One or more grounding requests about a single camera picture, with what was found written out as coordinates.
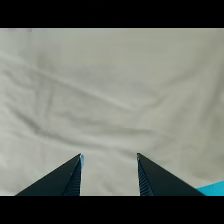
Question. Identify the pale grey shirt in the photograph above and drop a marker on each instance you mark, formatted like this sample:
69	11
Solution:
110	93

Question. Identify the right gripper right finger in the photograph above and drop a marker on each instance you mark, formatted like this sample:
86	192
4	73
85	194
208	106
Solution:
160	181

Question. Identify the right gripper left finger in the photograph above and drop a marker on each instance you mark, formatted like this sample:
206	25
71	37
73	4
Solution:
63	180

